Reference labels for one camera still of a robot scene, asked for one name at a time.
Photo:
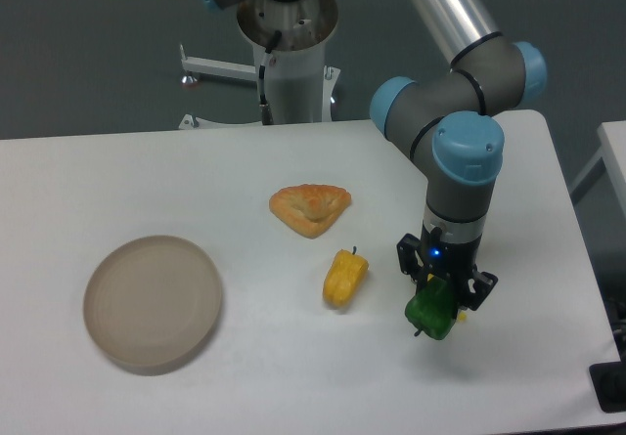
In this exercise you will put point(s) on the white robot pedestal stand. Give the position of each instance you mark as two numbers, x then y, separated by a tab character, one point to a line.
288	41

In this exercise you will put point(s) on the white side table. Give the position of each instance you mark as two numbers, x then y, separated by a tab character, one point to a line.
608	159

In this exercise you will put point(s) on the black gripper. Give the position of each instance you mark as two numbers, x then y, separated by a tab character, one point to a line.
431	255

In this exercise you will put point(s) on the yellow toy pepper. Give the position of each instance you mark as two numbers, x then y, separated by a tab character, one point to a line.
344	277

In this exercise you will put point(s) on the green toy pepper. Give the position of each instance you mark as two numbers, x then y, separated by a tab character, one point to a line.
433	310

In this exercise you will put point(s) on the beige round plate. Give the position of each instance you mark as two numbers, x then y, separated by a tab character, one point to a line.
152	304

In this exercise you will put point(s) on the orange toy pastry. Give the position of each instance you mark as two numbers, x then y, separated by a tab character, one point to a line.
309	210

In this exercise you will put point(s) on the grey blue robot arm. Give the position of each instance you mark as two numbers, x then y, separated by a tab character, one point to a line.
447	128

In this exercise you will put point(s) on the black device at table edge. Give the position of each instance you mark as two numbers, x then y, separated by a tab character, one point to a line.
609	384

